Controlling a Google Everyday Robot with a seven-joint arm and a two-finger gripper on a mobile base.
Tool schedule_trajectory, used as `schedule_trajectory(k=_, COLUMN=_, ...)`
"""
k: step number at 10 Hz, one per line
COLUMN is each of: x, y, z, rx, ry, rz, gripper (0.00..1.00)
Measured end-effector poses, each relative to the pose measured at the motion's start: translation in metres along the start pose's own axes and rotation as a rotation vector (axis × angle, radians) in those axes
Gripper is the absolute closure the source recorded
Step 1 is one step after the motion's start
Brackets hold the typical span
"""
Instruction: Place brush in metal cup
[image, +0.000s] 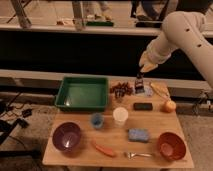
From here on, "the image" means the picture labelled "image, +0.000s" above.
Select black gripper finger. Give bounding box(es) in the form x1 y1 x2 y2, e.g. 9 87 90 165
138 70 144 79

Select yellow-white gripper body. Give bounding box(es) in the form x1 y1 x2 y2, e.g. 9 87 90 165
139 51 158 73

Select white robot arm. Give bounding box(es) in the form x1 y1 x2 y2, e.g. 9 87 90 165
139 11 213 88

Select white plastic cup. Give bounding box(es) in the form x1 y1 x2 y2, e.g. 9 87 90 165
113 107 129 127

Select blue plastic cup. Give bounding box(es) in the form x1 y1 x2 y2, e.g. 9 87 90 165
90 113 104 129

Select dark red grapes toy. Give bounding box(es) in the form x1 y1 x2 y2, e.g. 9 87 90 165
110 82 133 96

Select yellow banana toy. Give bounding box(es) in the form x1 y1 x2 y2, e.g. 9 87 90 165
150 83 170 100

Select black rectangular block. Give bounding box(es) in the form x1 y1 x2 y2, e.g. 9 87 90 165
133 103 153 111

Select yellow-orange fruit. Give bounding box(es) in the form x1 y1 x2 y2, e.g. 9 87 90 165
162 100 176 113

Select blue sponge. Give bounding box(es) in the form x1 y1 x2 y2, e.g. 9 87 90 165
128 129 149 143

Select green plastic bin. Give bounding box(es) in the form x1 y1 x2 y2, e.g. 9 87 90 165
55 77 109 111

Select orange-red bowl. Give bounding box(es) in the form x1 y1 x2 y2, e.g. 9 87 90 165
157 132 186 161

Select silver fork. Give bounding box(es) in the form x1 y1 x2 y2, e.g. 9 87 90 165
124 152 153 159

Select orange carrot toy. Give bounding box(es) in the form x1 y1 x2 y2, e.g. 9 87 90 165
92 141 116 157

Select purple bowl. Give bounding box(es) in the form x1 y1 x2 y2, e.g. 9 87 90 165
52 122 82 152

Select black cables on floor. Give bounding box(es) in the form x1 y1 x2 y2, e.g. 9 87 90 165
0 93 34 148

